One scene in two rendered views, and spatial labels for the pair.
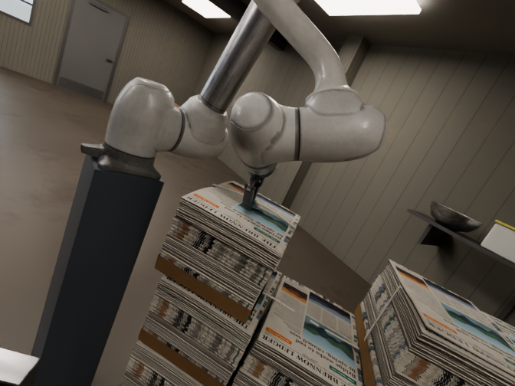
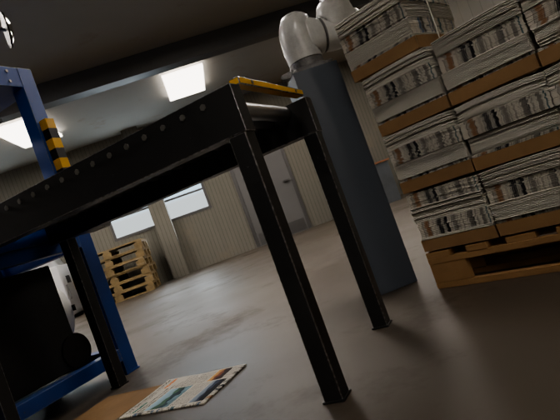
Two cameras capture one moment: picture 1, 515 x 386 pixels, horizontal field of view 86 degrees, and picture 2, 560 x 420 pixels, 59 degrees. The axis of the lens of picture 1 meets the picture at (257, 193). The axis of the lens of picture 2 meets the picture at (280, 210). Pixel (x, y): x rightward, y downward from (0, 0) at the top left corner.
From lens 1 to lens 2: 1.53 m
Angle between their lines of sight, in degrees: 37
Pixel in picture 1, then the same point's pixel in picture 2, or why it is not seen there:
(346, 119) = not seen: outside the picture
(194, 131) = (330, 18)
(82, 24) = not seen: hidden behind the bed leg
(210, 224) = (355, 20)
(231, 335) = (417, 61)
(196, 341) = (407, 91)
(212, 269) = (379, 43)
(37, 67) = (237, 241)
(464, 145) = not seen: outside the picture
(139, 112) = (292, 30)
